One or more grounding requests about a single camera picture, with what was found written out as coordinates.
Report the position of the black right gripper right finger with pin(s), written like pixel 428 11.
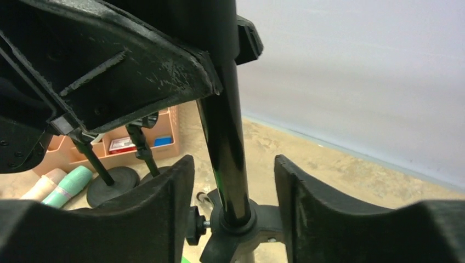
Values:
pixel 323 224

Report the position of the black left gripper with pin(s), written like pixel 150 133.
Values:
pixel 93 61

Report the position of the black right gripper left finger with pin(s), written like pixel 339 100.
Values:
pixel 146 224

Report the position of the black mic stand for pink mic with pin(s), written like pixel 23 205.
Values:
pixel 110 183

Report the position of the black mic stand with green mic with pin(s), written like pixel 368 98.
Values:
pixel 144 152

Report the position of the mint green toy microphone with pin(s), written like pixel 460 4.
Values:
pixel 71 185

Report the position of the pink toy microphone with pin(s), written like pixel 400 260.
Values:
pixel 45 185

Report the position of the black tripod music stand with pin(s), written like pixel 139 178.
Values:
pixel 238 225

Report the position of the orange plastic file organizer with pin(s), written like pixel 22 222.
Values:
pixel 63 154

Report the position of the red white staples box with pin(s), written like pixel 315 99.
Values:
pixel 121 145

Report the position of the blue small box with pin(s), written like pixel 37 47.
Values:
pixel 163 140

